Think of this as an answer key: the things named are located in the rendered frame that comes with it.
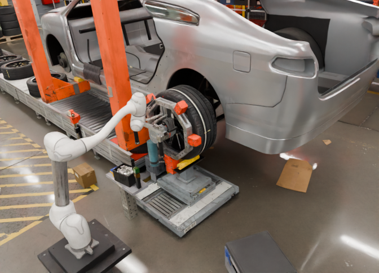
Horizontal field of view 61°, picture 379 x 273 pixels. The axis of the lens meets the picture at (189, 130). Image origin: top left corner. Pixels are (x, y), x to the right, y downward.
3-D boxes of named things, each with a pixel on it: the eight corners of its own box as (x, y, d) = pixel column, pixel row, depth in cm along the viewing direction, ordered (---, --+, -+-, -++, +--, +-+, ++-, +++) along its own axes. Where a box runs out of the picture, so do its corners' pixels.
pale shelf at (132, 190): (148, 186, 284) (148, 184, 282) (132, 196, 274) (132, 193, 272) (120, 168, 311) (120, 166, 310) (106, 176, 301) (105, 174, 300)
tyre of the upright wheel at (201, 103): (206, 163, 312) (227, 113, 266) (189, 174, 298) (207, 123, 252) (163, 121, 339) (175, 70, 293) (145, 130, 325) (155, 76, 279)
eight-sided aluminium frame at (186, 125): (194, 164, 282) (190, 108, 257) (189, 167, 278) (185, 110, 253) (155, 144, 318) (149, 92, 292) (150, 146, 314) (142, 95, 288)
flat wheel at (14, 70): (15, 70, 694) (12, 59, 683) (44, 69, 688) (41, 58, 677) (-4, 80, 636) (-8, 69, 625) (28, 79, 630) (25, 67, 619)
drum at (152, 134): (177, 137, 286) (176, 123, 279) (159, 146, 273) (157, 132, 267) (167, 132, 295) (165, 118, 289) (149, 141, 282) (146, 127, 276)
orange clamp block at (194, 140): (194, 140, 272) (201, 144, 266) (187, 144, 267) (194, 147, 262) (193, 133, 269) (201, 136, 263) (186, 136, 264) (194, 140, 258)
